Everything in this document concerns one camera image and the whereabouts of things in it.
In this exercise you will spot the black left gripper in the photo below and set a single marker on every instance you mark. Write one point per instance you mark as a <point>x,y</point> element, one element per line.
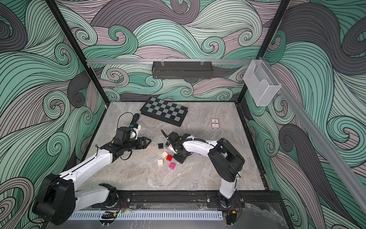
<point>141,142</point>

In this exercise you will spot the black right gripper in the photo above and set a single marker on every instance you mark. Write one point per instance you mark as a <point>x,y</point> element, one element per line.
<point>181,158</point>

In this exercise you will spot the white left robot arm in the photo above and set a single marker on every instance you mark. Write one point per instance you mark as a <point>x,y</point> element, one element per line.
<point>59,195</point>

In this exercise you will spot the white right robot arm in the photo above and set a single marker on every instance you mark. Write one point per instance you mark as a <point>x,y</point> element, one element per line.
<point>227,161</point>

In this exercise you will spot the red square lego brick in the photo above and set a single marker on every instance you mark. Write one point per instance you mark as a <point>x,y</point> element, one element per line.
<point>169,158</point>

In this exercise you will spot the pink square lego brick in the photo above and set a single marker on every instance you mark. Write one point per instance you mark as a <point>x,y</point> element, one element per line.
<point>172,165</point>

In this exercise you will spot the black microphone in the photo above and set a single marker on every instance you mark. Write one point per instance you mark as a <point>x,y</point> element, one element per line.
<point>133,123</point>

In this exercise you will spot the black green chessboard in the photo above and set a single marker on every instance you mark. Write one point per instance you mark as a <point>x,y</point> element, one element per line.
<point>164,111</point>

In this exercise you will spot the playing card box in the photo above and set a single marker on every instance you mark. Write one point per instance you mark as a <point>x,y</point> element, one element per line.
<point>215,123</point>

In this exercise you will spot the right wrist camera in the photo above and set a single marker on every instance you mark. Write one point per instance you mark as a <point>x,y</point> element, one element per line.
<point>172,140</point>

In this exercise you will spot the white slotted cable duct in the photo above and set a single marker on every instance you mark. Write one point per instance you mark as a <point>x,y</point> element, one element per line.
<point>210,215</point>

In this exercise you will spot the black wall tray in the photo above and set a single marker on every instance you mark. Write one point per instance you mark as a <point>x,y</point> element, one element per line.
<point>182,70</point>

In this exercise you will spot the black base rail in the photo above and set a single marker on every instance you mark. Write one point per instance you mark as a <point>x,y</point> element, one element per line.
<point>209,198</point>

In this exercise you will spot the clear plastic wall bin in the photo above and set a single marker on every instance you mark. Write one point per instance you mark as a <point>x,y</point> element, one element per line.
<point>261,82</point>

